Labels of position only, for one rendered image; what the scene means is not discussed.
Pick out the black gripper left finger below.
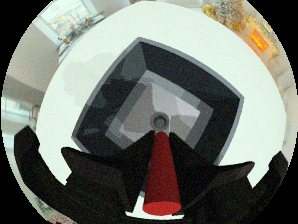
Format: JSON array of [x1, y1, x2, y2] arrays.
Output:
[[61, 131, 154, 213]]

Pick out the red peg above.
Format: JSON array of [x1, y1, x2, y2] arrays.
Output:
[[142, 132, 182, 216]]

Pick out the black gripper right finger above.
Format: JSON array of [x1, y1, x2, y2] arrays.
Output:
[[169, 132, 255, 216]]

